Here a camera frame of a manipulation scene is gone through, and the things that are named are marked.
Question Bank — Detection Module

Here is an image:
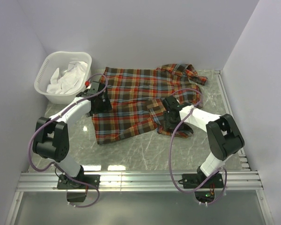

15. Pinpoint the red brown plaid shirt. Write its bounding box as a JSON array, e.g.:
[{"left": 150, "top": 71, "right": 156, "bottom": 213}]
[{"left": 92, "top": 64, "right": 208, "bottom": 144}]

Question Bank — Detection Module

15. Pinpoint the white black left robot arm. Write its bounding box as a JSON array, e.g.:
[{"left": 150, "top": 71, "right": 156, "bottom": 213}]
[{"left": 29, "top": 82, "right": 112, "bottom": 188}]

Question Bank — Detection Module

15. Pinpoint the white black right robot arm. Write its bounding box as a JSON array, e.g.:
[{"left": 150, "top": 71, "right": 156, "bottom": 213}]
[{"left": 162, "top": 96, "right": 245, "bottom": 188}]

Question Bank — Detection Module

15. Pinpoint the white crumpled shirt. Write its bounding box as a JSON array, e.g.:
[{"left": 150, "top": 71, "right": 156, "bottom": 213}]
[{"left": 46, "top": 61, "right": 88, "bottom": 95}]

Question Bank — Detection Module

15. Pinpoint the white plastic laundry basket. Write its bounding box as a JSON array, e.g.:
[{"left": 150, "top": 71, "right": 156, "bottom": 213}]
[{"left": 34, "top": 51, "right": 92, "bottom": 105}]

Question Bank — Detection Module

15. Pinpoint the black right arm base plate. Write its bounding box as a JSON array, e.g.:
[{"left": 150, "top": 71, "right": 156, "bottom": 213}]
[{"left": 178, "top": 173, "right": 224, "bottom": 189}]

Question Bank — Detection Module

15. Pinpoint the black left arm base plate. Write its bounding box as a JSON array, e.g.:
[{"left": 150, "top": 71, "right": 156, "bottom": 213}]
[{"left": 57, "top": 174, "right": 100, "bottom": 190}]

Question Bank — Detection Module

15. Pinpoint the aluminium right side rail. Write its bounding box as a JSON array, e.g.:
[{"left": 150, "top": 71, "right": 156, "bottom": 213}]
[{"left": 214, "top": 70, "right": 251, "bottom": 171}]

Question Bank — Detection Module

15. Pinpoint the aluminium mounting rail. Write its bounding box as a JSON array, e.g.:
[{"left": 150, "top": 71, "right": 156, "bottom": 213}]
[{"left": 16, "top": 171, "right": 263, "bottom": 192}]

